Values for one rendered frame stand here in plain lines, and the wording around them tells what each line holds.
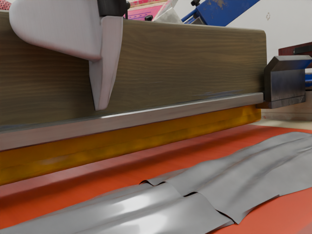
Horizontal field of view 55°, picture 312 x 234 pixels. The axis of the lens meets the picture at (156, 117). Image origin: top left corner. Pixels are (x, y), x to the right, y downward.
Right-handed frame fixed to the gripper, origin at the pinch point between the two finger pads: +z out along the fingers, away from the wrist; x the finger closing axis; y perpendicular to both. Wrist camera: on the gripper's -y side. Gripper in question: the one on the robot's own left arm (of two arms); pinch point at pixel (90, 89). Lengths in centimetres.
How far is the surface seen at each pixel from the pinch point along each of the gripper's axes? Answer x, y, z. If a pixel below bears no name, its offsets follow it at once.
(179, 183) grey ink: 8.0, -0.5, 5.1
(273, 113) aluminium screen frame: -1.3, -25.3, 5.1
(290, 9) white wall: -89, -200, -41
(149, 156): 0.3, -4.3, 5.7
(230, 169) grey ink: 8.9, -3.5, 4.9
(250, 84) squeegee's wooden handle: 1.3, -16.8, 0.9
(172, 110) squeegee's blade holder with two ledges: 2.6, -5.2, 2.0
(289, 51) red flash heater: -41, -104, -7
